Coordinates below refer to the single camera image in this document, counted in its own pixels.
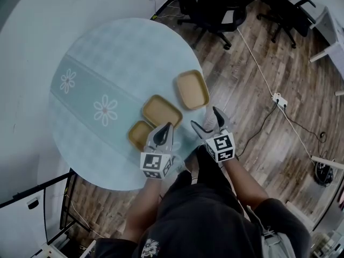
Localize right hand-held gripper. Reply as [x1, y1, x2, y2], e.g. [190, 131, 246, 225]
[190, 106, 237, 163]

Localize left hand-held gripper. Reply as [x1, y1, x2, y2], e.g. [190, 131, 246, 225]
[139, 121, 176, 180]

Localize tan tray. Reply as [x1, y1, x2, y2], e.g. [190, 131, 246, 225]
[128, 120, 155, 152]
[141, 94, 184, 130]
[176, 69, 210, 110]

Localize person's left forearm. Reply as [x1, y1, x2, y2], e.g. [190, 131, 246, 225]
[123, 177, 162, 243]

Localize person's right forearm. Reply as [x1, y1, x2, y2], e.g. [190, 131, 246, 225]
[224, 157, 269, 212]

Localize person's black trousers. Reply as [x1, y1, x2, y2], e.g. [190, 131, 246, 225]
[161, 145, 234, 196]

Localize white power strip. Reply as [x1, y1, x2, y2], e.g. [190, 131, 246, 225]
[271, 92, 288, 109]

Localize person's black sweatshirt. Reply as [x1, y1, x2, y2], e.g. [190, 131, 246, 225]
[94, 181, 312, 258]

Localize round table, light blue cloth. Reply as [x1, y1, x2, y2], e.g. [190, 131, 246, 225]
[48, 17, 207, 192]

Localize black round device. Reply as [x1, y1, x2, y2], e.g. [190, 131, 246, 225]
[314, 159, 336, 187]

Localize black office chair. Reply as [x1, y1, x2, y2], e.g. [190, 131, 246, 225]
[256, 0, 317, 49]
[170, 0, 248, 51]

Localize black whiteboard eraser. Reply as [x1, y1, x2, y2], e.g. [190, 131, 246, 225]
[26, 197, 40, 210]

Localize white table with checked cloth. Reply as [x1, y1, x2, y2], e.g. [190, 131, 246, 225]
[309, 5, 344, 80]

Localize black framed whiteboard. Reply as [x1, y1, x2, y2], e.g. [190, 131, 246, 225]
[0, 168, 92, 254]

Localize white power cable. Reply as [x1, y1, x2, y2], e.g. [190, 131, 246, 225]
[63, 186, 109, 239]
[235, 26, 314, 160]

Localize black cable with plug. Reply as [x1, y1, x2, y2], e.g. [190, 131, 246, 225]
[284, 108, 328, 146]

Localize white frame table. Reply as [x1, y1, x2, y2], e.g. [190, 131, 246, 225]
[310, 154, 344, 169]

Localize grey chest strap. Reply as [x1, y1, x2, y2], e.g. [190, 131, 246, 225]
[260, 224, 296, 258]

